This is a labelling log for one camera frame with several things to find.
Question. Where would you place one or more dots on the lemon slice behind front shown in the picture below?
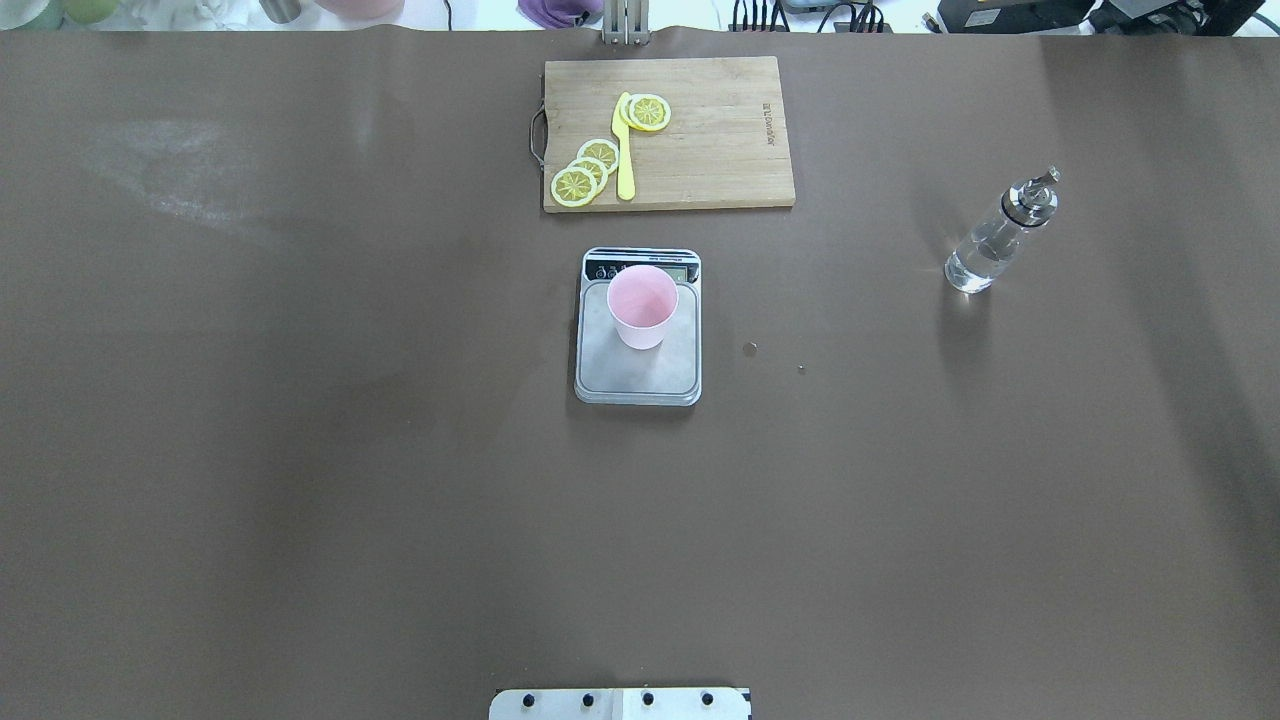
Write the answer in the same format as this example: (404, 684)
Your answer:
(623, 110)

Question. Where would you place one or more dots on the glass sauce bottle metal spout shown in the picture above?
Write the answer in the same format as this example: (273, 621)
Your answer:
(989, 248)

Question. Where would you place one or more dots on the digital kitchen scale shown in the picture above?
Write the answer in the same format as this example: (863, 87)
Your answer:
(607, 370)

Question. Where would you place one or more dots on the pink plastic cup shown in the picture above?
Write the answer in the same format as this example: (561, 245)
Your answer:
(642, 300)

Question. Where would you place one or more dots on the aluminium frame post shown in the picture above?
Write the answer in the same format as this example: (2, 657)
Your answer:
(625, 22)

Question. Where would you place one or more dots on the yellow plastic knife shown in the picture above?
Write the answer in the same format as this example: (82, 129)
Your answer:
(625, 180)

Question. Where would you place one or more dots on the lemon slice middle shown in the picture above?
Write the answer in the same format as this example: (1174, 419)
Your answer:
(597, 170)

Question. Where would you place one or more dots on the bamboo cutting board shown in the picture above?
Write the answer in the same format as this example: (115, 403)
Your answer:
(726, 146)

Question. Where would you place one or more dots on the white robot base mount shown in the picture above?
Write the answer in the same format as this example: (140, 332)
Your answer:
(623, 703)

